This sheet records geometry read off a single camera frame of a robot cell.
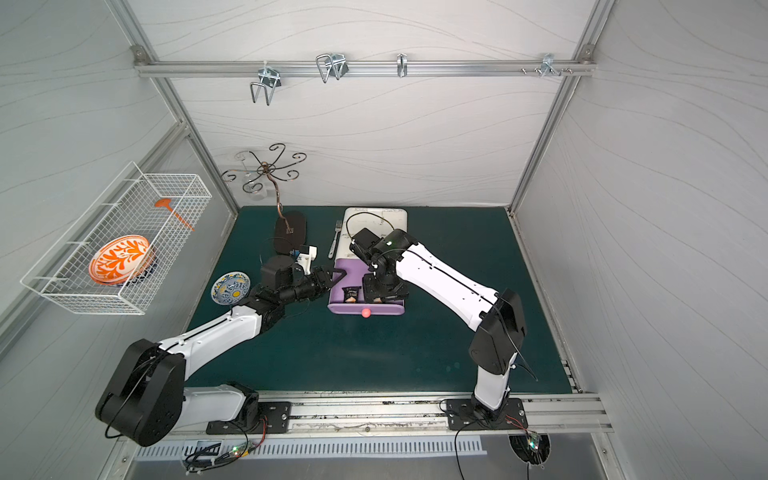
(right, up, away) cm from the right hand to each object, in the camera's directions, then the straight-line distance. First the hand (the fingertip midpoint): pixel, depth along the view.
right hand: (378, 297), depth 78 cm
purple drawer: (-7, +7, +7) cm, 12 cm away
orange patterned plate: (-55, +11, -14) cm, 58 cm away
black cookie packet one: (-7, +1, +1) cm, 8 cm away
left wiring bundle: (-42, -37, -7) cm, 56 cm away
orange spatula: (-57, +25, +1) cm, 63 cm away
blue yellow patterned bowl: (-49, -1, +18) cm, 53 cm away
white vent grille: (-47, -35, -7) cm, 59 cm away
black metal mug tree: (-35, +19, +33) cm, 52 cm away
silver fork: (-18, +19, +36) cm, 45 cm away
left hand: (-9, +5, +3) cm, 11 cm away
